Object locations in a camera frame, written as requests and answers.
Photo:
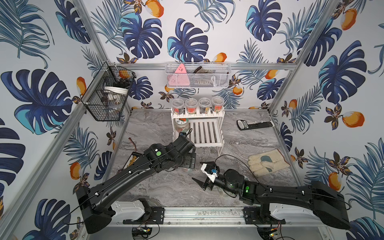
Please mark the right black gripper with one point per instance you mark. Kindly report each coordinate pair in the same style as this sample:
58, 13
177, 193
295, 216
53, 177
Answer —
204, 186

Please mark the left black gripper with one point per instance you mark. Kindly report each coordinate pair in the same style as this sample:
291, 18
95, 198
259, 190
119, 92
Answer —
188, 161

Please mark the jar with tomato lid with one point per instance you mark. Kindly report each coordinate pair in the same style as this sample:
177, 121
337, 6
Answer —
182, 125

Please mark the white slatted wooden shelf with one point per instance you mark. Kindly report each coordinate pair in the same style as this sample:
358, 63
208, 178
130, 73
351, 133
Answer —
206, 129

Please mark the clear seed container front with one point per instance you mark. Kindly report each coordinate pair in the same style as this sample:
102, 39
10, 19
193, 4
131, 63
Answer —
191, 106

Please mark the clear seed container dark seeds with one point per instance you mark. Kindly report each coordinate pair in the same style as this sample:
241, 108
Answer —
204, 105

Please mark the clear seed container red label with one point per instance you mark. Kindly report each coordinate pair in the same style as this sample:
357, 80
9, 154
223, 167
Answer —
217, 104

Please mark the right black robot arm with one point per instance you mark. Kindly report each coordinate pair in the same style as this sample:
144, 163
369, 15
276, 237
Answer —
325, 203

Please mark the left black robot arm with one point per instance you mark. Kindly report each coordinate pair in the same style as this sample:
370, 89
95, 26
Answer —
96, 202

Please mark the pink triangular packet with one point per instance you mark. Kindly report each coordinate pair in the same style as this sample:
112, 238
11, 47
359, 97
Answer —
179, 78

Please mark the white bowl in basket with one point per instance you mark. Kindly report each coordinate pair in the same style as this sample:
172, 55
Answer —
117, 90

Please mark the aluminium mounting rail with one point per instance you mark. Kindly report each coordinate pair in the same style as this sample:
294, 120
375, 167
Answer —
218, 216

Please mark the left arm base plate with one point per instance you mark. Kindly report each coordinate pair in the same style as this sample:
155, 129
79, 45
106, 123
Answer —
144, 213

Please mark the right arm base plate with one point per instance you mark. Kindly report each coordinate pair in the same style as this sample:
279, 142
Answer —
260, 215

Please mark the white mesh wall basket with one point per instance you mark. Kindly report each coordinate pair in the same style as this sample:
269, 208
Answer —
204, 75

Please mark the black wire basket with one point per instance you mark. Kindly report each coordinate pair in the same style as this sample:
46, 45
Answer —
106, 106

